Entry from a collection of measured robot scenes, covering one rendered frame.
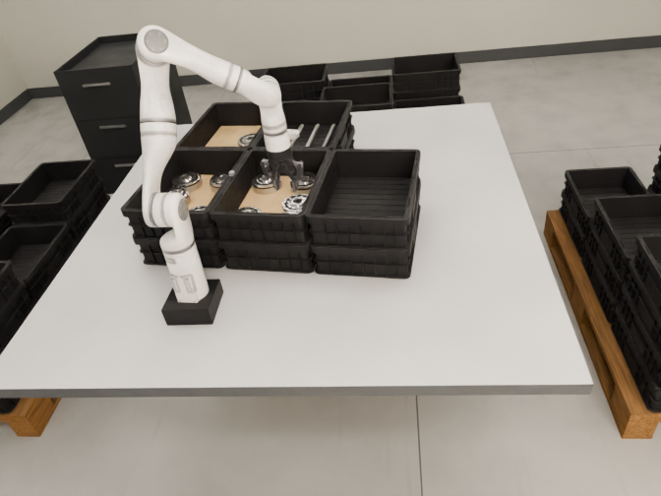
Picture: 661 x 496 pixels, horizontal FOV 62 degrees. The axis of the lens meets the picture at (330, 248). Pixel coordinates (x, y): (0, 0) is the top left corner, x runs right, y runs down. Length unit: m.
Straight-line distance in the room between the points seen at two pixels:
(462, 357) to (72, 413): 1.71
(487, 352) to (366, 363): 0.31
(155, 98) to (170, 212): 0.30
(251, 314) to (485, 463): 0.99
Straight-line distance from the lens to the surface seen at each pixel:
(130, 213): 1.80
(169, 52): 1.52
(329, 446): 2.14
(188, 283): 1.59
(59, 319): 1.88
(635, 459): 2.23
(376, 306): 1.58
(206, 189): 2.00
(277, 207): 1.81
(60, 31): 5.80
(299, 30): 5.11
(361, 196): 1.80
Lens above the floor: 1.81
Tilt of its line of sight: 38 degrees down
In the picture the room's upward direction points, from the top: 8 degrees counter-clockwise
